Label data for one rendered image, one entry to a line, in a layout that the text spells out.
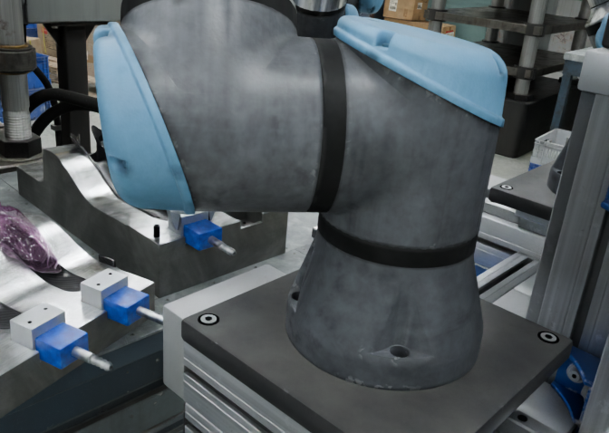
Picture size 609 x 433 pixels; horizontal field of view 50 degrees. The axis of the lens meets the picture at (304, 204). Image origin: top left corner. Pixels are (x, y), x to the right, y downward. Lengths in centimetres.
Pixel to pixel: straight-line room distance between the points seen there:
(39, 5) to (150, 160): 139
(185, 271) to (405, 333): 61
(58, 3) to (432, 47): 145
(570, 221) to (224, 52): 36
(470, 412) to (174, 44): 30
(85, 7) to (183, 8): 141
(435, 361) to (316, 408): 9
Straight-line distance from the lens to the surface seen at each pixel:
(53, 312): 84
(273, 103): 38
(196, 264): 102
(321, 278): 46
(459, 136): 41
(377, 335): 44
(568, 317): 65
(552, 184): 91
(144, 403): 109
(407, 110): 39
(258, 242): 109
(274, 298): 55
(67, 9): 179
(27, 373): 82
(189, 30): 39
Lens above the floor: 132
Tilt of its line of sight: 22 degrees down
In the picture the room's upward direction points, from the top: 5 degrees clockwise
